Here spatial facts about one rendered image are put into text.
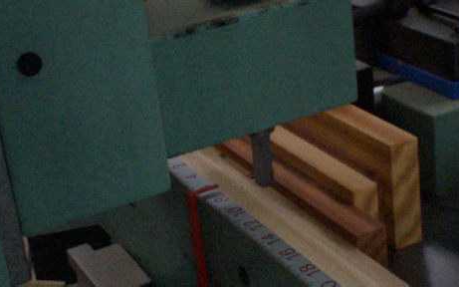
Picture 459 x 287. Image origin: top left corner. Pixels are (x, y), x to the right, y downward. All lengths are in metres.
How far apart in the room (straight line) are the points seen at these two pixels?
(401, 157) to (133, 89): 0.20
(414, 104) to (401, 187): 0.09
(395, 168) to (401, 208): 0.03
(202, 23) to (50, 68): 0.10
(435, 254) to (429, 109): 0.11
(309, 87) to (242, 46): 0.05
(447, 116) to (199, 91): 0.20
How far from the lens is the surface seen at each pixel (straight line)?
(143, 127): 0.49
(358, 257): 0.56
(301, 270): 0.52
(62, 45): 0.47
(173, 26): 0.53
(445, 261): 0.63
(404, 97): 0.71
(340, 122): 0.65
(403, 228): 0.64
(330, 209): 0.59
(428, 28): 0.72
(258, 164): 0.61
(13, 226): 0.48
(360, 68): 0.66
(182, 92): 0.54
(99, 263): 0.77
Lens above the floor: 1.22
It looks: 23 degrees down
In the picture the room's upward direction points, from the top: 7 degrees counter-clockwise
